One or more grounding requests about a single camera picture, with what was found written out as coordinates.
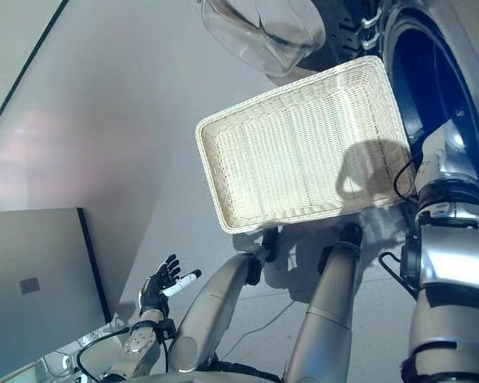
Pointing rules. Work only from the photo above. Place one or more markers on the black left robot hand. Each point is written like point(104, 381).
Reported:
point(155, 291)

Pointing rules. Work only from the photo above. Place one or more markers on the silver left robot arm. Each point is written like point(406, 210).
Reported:
point(139, 343)

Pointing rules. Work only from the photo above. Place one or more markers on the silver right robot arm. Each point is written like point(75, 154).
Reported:
point(447, 259)

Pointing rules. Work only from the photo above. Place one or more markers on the dark grey washing machine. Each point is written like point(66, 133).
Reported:
point(475, 80)

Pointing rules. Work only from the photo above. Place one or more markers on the silver left robot leg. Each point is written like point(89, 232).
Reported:
point(211, 303)

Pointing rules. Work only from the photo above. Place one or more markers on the silver robot leg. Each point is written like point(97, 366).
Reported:
point(331, 303)
point(211, 303)

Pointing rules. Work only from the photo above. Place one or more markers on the silver robot torso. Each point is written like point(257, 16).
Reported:
point(203, 373)

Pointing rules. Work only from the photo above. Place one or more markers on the grey socket plate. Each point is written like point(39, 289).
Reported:
point(29, 285)

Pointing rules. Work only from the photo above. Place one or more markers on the silver right robot leg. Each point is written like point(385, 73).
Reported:
point(331, 303)

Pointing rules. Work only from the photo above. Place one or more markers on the cream wicker basket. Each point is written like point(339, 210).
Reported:
point(295, 159)

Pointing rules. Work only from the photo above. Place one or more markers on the round glass washer door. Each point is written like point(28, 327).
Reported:
point(271, 32)

